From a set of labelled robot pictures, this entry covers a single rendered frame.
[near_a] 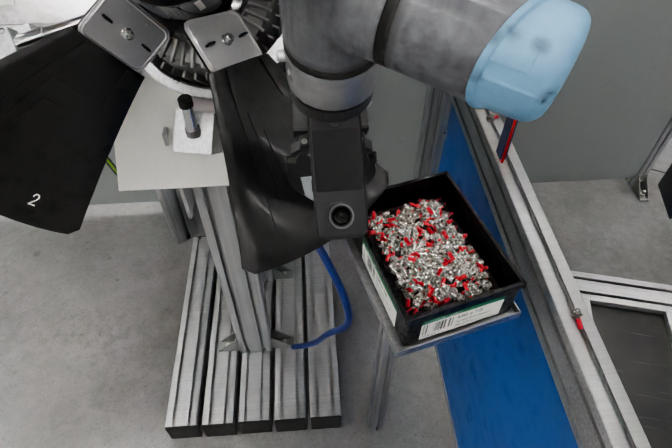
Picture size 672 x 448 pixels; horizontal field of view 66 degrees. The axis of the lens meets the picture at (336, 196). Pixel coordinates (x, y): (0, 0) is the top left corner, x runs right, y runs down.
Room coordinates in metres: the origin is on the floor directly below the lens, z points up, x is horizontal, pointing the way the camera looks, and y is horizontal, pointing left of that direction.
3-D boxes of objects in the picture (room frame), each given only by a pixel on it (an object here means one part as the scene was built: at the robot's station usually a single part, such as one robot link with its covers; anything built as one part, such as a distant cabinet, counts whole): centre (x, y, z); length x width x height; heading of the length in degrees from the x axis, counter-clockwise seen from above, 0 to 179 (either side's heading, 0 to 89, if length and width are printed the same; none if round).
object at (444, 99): (0.94, -0.25, 0.39); 0.04 x 0.04 x 0.78; 4
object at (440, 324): (0.44, -0.13, 0.85); 0.22 x 0.17 x 0.07; 19
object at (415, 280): (0.43, -0.13, 0.84); 0.19 x 0.14 x 0.05; 19
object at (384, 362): (0.49, -0.10, 0.40); 0.03 x 0.03 x 0.80; 19
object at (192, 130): (0.56, 0.20, 0.99); 0.02 x 0.02 x 0.06
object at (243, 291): (0.69, 0.22, 0.46); 0.09 x 0.05 x 0.91; 94
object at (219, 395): (0.78, 0.23, 0.04); 0.62 x 0.45 x 0.08; 4
